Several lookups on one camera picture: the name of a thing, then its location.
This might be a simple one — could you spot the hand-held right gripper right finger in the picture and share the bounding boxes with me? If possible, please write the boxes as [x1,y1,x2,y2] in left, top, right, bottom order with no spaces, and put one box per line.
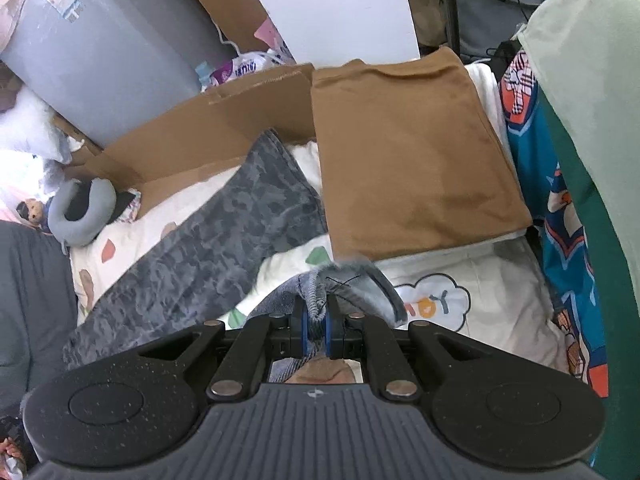
[325,298,493,402]

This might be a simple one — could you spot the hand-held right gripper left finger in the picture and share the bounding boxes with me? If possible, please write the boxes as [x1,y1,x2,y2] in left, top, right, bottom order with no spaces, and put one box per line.
[135,298,307,402]

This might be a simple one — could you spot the grey camouflage pants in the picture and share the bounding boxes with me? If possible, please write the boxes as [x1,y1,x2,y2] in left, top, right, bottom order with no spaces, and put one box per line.
[62,130,408,373]

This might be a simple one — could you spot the cream bear print blanket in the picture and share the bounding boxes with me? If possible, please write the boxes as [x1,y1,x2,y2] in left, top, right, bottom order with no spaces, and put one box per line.
[70,140,573,386]

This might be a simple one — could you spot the brown folded garment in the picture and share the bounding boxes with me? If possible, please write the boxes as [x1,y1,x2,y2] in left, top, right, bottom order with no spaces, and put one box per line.
[310,46,533,263]

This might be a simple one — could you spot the floral print cloth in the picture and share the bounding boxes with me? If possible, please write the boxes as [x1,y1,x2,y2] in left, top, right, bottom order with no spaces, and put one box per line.
[107,187,143,223]

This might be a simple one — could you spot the grey neck pillow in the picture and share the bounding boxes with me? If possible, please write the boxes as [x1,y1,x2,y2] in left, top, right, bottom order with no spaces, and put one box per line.
[47,177,118,256]

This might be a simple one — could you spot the flat brown cardboard sheet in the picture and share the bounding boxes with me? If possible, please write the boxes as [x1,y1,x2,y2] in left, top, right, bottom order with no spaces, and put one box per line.
[52,62,318,221]

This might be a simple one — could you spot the black cloth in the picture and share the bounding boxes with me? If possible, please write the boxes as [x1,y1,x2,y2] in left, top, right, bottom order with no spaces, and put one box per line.
[67,187,101,221]

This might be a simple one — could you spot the teal cartoon print blanket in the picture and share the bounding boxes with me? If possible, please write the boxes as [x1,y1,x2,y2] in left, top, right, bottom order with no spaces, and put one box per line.
[500,52,608,401]

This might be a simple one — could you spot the purple and white detergent bag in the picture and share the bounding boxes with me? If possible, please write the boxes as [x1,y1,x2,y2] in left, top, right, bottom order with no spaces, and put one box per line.
[207,50,296,92]

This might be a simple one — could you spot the white folded garment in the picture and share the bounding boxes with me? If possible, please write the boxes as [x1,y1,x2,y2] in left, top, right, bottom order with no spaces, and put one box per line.
[372,60,531,266]

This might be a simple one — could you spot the brown teddy bear toy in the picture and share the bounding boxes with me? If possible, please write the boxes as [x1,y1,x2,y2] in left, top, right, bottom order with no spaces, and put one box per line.
[15,199,53,233]

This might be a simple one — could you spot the tall brown cardboard box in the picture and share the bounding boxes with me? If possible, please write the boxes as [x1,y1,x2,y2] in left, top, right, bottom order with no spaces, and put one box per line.
[167,0,298,66]

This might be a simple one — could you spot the green two-tone garment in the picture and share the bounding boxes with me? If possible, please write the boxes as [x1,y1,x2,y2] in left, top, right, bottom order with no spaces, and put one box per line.
[517,0,640,480]

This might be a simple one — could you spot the white fluffy pillow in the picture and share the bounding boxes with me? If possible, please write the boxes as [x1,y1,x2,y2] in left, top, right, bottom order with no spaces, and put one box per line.
[0,87,73,166]

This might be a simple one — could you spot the grey fabric bag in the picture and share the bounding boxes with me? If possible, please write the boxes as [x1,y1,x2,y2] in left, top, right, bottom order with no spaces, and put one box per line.
[450,0,566,61]

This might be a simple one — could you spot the pink garment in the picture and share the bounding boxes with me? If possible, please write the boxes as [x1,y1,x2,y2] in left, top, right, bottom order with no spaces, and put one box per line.
[0,0,31,53]

